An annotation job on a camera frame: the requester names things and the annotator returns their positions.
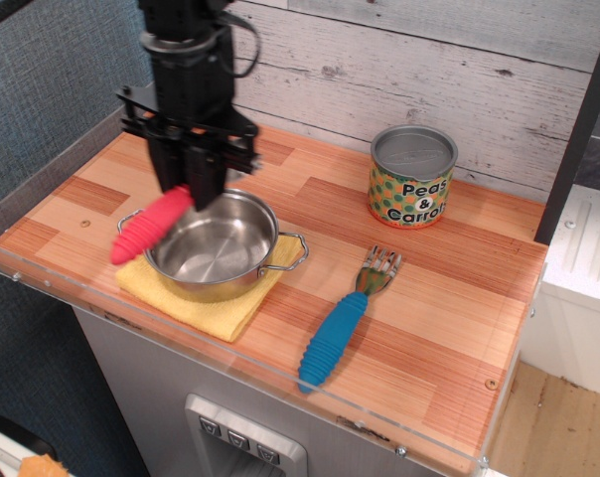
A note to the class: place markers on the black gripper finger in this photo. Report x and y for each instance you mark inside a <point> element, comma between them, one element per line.
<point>167,157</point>
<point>205,175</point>

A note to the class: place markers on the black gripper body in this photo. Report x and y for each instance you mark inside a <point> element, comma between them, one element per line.
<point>191,100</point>

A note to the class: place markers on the red handled spoon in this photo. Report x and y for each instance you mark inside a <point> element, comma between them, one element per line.
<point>152,224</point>

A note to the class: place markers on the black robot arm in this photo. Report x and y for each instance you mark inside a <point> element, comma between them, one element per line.
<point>188,22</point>

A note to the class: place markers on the stainless steel pot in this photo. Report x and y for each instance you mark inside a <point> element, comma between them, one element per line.
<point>223,251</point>

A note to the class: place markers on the yellow folded cloth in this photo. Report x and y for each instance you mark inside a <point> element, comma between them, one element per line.
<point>224,320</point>

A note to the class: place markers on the peas and carrots can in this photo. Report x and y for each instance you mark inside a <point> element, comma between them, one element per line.
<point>410,176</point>

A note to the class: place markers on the grey toy kitchen cabinet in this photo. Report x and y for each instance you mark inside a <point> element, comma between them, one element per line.
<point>150,382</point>

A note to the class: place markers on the silver button panel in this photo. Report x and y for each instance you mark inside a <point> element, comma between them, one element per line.
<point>229,444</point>

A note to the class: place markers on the orange object bottom left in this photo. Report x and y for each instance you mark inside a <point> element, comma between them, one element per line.
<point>42,466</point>

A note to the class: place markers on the white side cabinet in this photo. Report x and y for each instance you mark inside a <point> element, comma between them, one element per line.
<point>562,333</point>

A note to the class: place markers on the blue handled fork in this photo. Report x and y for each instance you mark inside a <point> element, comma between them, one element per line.
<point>326,348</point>

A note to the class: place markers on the clear acrylic guard rail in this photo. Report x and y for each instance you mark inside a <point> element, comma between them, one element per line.
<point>429,364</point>

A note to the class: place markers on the dark right upright post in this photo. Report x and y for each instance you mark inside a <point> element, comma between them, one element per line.
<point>571,160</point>

